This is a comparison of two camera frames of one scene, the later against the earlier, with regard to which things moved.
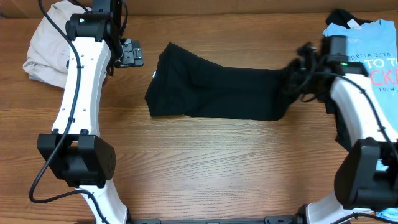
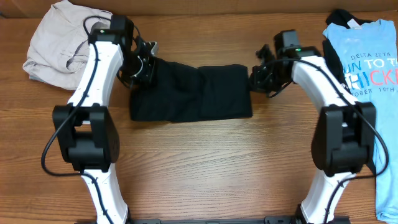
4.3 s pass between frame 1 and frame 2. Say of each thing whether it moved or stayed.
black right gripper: moved
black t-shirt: moved
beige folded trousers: stayed
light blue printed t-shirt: stayed
